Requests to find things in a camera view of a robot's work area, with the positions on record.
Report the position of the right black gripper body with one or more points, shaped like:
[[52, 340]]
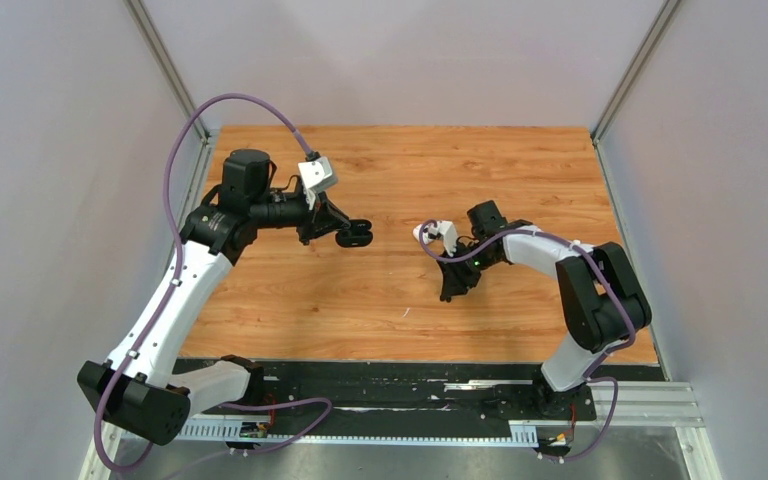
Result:
[[475, 264]]

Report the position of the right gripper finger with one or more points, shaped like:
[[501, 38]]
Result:
[[450, 288], [468, 281]]

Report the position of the aluminium frame post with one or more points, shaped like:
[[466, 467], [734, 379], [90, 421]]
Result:
[[153, 39], [658, 28]]

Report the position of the left aluminium frame post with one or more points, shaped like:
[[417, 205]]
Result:
[[153, 39]]

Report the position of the black oval case cover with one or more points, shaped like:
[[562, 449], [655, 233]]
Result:
[[357, 234]]

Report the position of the slotted cable duct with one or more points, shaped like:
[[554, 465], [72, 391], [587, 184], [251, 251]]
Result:
[[426, 428]]

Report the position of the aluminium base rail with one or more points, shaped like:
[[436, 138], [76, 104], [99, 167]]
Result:
[[638, 413]]

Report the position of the right aluminium frame post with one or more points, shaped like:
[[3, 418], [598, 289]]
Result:
[[658, 28]]

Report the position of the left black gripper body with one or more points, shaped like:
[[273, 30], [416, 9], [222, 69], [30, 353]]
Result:
[[313, 215]]

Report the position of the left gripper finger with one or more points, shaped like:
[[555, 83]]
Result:
[[332, 217], [315, 233]]

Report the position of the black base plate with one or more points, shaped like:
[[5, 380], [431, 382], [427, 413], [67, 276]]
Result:
[[499, 390]]

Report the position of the white earbud charging case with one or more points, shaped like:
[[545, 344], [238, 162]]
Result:
[[420, 234]]

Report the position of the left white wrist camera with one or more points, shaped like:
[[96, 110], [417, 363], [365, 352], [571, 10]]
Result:
[[316, 176]]

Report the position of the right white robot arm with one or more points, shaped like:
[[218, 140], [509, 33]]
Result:
[[603, 303]]

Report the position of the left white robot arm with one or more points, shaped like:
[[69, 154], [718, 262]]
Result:
[[135, 388]]

